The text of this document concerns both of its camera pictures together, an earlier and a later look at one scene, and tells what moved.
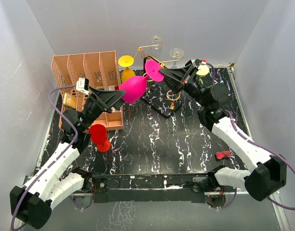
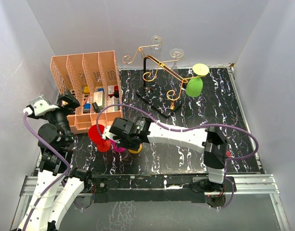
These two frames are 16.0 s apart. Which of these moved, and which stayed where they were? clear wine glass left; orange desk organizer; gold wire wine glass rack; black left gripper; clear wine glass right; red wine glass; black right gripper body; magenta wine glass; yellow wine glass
Moved: magenta wine glass; yellow wine glass; black right gripper body; black left gripper
Stayed: clear wine glass right; orange desk organizer; clear wine glass left; gold wire wine glass rack; red wine glass
